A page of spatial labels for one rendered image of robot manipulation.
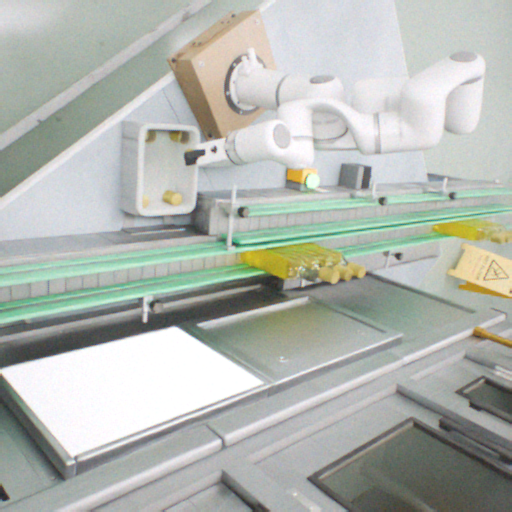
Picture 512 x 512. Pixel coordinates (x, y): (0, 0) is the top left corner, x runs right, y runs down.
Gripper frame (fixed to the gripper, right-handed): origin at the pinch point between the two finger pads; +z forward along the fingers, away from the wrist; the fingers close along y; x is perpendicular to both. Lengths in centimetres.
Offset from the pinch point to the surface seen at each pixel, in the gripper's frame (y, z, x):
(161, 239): -5.9, 10.9, -18.5
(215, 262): 11.1, 12.4, -26.7
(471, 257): 343, 105, -69
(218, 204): 8.3, 4.6, -11.2
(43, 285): -35.8, 11.7, -25.1
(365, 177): 81, 11, -6
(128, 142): -10.7, 12.7, 5.7
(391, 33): 95, 5, 44
